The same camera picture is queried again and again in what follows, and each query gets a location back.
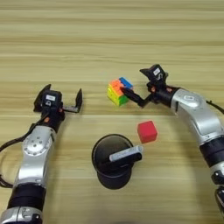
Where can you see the multicoloured puzzle cube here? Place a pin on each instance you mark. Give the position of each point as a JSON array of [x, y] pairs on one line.
[[116, 90]]

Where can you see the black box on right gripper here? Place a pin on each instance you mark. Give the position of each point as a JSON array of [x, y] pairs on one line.
[[157, 73]]

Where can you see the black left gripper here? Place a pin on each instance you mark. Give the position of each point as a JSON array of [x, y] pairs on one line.
[[55, 119]]

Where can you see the black round pen cup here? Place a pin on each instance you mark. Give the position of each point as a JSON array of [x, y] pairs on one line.
[[112, 180]]

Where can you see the black and silver marker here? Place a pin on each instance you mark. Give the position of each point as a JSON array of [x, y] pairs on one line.
[[125, 153]]

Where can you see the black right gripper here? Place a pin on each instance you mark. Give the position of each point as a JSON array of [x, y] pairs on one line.
[[163, 94]]

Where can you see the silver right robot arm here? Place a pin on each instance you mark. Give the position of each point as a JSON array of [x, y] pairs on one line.
[[195, 113]]

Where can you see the red cube block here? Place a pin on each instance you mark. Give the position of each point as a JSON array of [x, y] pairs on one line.
[[147, 131]]

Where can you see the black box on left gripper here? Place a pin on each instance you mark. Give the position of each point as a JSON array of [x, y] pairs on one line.
[[52, 98]]

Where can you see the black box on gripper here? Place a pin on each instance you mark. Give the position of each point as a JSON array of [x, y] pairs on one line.
[[52, 98], [157, 73]]

